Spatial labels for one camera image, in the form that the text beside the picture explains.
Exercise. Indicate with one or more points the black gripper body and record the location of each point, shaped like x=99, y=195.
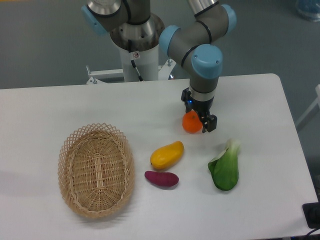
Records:
x=202, y=108

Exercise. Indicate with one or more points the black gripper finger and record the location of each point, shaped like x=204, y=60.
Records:
x=187, y=100
x=209, y=123

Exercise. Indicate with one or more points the orange fruit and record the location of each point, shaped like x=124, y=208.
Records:
x=191, y=123

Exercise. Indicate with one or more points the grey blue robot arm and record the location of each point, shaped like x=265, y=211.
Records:
x=192, y=48

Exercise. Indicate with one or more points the green bok choy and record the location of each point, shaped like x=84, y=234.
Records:
x=224, y=167

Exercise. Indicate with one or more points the yellow mango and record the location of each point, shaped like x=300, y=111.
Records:
x=167, y=156

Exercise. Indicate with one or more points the purple sweet potato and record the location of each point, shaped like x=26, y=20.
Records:
x=162, y=179

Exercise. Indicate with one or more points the woven wicker basket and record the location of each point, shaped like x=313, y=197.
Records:
x=96, y=170

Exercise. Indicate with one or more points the black device at table edge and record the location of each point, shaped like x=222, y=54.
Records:
x=312, y=214

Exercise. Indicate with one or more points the blue bag in background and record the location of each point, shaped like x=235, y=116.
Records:
x=308, y=9

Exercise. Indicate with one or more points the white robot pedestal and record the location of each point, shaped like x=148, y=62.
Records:
x=138, y=47

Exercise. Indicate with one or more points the white frame at right edge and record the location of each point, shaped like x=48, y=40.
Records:
x=310, y=112

